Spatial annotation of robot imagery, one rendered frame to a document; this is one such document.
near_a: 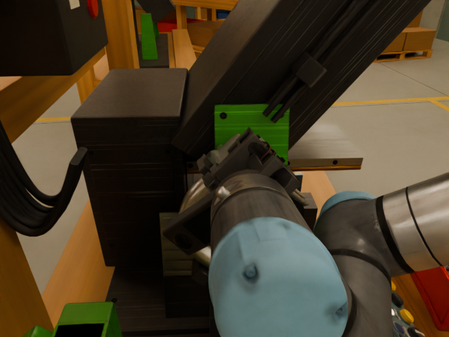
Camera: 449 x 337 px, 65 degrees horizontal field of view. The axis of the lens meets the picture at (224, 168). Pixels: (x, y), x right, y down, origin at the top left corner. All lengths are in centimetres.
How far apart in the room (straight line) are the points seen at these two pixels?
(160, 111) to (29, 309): 35
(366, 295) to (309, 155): 44
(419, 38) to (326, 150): 631
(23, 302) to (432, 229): 49
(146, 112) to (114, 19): 71
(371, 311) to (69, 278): 67
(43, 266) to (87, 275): 143
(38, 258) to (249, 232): 214
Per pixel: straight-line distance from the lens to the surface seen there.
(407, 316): 72
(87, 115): 63
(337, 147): 76
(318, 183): 106
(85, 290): 81
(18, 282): 55
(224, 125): 54
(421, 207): 34
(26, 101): 77
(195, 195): 53
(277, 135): 55
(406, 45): 686
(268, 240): 20
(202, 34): 362
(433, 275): 90
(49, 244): 239
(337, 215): 37
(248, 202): 25
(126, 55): 130
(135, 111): 62
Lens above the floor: 146
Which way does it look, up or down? 31 degrees down
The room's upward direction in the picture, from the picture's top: straight up
